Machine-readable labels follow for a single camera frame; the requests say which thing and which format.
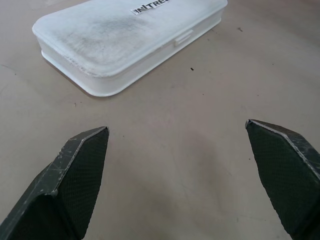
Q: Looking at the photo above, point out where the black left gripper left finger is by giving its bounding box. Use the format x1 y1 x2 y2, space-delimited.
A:
0 125 110 240

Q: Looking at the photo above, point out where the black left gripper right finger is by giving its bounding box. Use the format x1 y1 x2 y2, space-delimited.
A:
245 119 320 240

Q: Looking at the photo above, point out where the white plastic case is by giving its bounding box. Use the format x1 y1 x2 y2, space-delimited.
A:
31 0 229 98

